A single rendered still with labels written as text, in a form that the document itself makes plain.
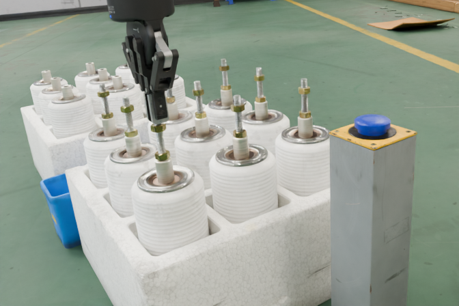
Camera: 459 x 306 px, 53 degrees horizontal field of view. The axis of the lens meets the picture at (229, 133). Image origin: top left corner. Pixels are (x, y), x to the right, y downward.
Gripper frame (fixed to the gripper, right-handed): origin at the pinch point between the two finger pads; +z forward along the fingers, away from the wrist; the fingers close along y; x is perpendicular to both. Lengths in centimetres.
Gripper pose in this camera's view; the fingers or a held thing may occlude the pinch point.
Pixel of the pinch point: (156, 106)
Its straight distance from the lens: 58.5
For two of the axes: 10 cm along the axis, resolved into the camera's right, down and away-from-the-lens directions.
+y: 5.1, 2.6, -8.2
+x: 8.6, -2.5, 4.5
